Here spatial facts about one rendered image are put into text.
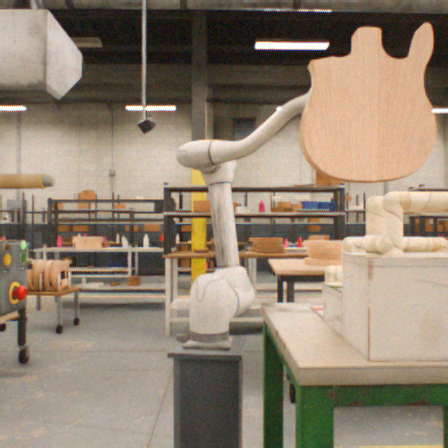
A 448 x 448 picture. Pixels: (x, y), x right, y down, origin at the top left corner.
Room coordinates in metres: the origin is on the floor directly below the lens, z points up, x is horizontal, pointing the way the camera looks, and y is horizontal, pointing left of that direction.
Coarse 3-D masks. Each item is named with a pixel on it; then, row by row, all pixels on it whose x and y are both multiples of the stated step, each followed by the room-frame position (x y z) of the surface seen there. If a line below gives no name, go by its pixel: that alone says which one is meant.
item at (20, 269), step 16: (0, 240) 1.07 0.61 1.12; (16, 240) 1.11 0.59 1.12; (0, 256) 1.02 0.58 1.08; (16, 256) 1.10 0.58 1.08; (0, 272) 1.02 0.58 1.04; (16, 272) 1.10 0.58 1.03; (0, 288) 1.02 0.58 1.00; (16, 288) 1.10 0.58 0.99; (0, 304) 1.02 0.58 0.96; (16, 304) 1.10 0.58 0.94
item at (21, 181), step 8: (0, 176) 0.81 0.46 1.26; (8, 176) 0.81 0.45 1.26; (16, 176) 0.81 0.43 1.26; (24, 176) 0.81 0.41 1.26; (32, 176) 0.81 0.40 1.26; (40, 176) 0.81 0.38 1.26; (0, 184) 0.81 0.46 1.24; (8, 184) 0.81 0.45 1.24; (16, 184) 0.81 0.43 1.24; (24, 184) 0.81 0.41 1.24; (32, 184) 0.81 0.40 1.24; (40, 184) 0.81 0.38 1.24
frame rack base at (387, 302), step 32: (352, 256) 0.73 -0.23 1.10; (416, 256) 0.68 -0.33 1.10; (352, 288) 0.73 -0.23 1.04; (384, 288) 0.65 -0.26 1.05; (416, 288) 0.65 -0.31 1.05; (352, 320) 0.73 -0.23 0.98; (384, 320) 0.65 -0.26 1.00; (416, 320) 0.65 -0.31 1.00; (384, 352) 0.65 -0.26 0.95; (416, 352) 0.65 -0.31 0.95
